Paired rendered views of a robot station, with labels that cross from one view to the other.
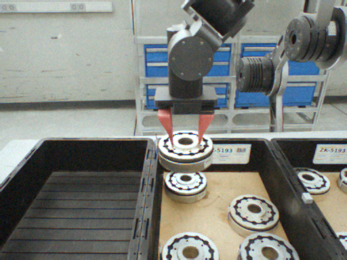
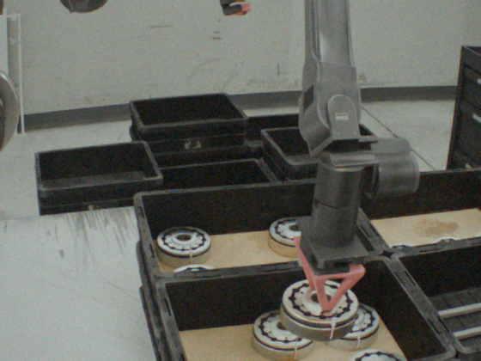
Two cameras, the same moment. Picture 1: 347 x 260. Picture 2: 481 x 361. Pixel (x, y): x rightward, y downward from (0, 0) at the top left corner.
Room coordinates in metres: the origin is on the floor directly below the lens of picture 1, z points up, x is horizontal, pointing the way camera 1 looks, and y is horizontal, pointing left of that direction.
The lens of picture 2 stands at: (0.77, 0.72, 1.58)
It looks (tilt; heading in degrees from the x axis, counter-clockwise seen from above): 26 degrees down; 254
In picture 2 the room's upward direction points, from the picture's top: 3 degrees clockwise
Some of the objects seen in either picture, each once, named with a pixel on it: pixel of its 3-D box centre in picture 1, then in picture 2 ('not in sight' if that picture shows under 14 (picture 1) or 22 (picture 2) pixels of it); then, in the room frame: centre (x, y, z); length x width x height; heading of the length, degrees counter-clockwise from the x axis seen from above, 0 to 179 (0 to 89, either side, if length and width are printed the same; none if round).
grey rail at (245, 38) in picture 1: (236, 39); not in sight; (2.38, -0.51, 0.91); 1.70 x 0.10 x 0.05; 93
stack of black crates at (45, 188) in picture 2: not in sight; (97, 225); (0.68, -1.41, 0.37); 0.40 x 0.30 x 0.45; 3
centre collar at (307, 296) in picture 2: (186, 142); (321, 298); (0.45, -0.02, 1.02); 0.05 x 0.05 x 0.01
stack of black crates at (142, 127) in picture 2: not in sight; (185, 163); (0.31, -1.84, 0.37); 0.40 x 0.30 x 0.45; 4
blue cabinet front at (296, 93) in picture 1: (278, 76); not in sight; (2.37, -0.91, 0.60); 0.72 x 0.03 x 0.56; 93
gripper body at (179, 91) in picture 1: (185, 82); (333, 223); (0.45, -0.02, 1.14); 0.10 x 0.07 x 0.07; 89
